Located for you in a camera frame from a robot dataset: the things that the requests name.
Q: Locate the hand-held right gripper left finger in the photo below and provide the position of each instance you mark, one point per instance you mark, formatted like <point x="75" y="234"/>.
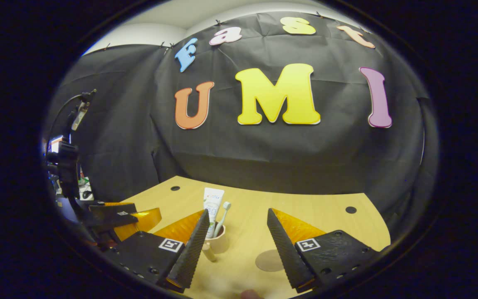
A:
<point x="191" y="253"/>

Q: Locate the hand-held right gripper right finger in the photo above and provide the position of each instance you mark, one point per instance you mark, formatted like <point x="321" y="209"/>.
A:
<point x="284" y="253"/>

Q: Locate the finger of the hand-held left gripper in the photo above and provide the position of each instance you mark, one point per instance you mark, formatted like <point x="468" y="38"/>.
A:
<point x="108" y="203"/>
<point x="110" y="216"/>

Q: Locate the round brown coaster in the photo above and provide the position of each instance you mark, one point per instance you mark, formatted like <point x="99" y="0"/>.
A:
<point x="268" y="261"/>

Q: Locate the beige cup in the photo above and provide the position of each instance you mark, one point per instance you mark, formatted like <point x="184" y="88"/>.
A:
<point x="221" y="245"/>

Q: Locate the white toothpaste tube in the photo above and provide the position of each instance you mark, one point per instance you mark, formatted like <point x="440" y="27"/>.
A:
<point x="213" y="199"/>

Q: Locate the pale green toothbrush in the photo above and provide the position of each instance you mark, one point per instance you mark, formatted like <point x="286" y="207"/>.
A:
<point x="226" y="206"/>

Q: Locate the wooden desktop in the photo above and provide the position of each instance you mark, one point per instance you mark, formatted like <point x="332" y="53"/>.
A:
<point x="243" y="232"/>

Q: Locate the black computer mouse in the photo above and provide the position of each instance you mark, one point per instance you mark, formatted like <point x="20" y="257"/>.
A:
<point x="86" y="194"/>

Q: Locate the lit computer monitor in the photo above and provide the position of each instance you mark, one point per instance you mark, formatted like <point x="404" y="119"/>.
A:
<point x="55" y="145"/>

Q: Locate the black backdrop cloth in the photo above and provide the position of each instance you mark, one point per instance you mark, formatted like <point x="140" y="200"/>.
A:
<point x="264" y="153"/>

